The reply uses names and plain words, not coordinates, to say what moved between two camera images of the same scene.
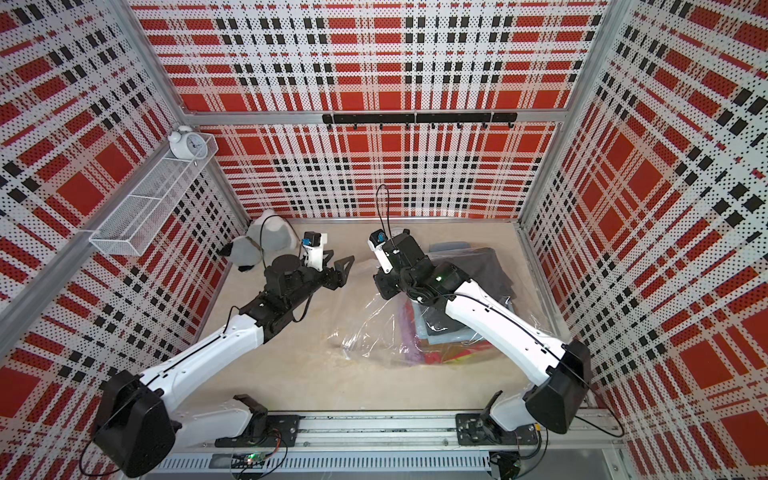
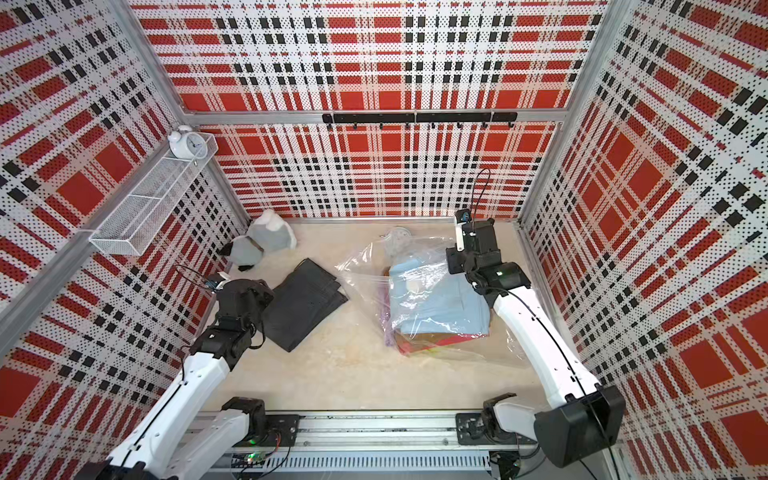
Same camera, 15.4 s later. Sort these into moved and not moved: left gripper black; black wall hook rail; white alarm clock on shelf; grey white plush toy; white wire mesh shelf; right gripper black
Moved: left gripper black; right gripper black
Not moved: grey white plush toy; black wall hook rail; white wire mesh shelf; white alarm clock on shelf
